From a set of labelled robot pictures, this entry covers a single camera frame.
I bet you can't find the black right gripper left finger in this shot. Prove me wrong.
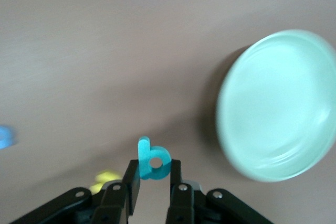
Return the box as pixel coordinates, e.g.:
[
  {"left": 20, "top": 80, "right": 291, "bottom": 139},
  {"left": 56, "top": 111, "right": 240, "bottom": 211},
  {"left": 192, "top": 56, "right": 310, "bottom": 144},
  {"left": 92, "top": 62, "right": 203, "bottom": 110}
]
[{"left": 10, "top": 159, "right": 142, "bottom": 224}]

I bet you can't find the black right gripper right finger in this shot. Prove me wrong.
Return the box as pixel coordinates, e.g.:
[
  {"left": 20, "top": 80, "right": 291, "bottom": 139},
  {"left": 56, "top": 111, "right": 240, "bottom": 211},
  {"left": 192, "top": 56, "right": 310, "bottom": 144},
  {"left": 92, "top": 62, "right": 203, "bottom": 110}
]
[{"left": 165, "top": 159, "right": 274, "bottom": 224}]

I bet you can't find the yellow foam letter s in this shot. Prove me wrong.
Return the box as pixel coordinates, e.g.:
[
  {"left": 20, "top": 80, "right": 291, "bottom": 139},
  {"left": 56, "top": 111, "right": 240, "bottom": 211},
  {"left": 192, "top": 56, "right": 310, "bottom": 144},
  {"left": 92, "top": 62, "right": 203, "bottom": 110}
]
[{"left": 88, "top": 181, "right": 106, "bottom": 194}]

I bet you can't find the yellow foam letter u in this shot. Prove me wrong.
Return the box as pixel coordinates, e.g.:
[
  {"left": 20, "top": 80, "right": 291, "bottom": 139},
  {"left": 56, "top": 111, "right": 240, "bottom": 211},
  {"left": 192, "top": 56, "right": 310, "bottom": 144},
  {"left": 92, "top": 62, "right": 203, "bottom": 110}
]
[{"left": 94, "top": 169, "right": 124, "bottom": 183}]

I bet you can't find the teal foam letter b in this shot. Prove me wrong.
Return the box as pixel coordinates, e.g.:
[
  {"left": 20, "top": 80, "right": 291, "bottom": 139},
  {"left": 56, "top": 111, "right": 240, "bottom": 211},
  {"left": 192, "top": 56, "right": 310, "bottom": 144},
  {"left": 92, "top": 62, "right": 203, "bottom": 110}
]
[{"left": 137, "top": 136, "right": 173, "bottom": 181}]

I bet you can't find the blue foam letter g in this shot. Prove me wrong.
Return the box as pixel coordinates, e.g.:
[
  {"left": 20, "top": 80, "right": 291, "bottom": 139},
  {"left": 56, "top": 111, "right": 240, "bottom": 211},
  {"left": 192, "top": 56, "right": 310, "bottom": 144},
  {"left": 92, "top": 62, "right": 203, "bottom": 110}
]
[{"left": 0, "top": 124, "right": 18, "bottom": 150}]

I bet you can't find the green plate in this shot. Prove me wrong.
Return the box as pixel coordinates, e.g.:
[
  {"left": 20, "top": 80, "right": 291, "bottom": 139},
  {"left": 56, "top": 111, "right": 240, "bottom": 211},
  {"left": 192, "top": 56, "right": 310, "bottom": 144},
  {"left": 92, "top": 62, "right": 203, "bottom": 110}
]
[{"left": 214, "top": 29, "right": 336, "bottom": 183}]

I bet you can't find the brown table cover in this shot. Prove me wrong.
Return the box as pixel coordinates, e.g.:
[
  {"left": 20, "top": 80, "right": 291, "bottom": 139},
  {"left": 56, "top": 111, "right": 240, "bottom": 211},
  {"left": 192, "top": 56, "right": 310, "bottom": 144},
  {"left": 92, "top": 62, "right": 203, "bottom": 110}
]
[{"left": 0, "top": 0, "right": 336, "bottom": 224}]

